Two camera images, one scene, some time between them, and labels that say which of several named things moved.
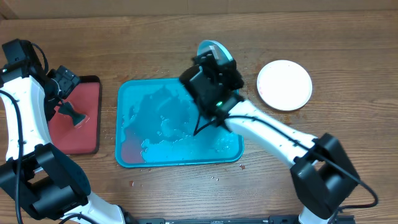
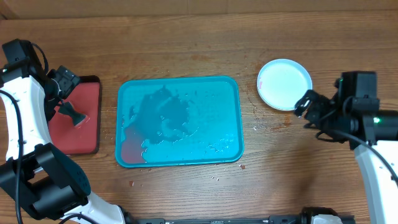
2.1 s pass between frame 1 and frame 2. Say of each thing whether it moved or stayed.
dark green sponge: stayed
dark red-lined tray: stayed
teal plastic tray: stayed
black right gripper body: moved
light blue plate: moved
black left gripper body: stayed
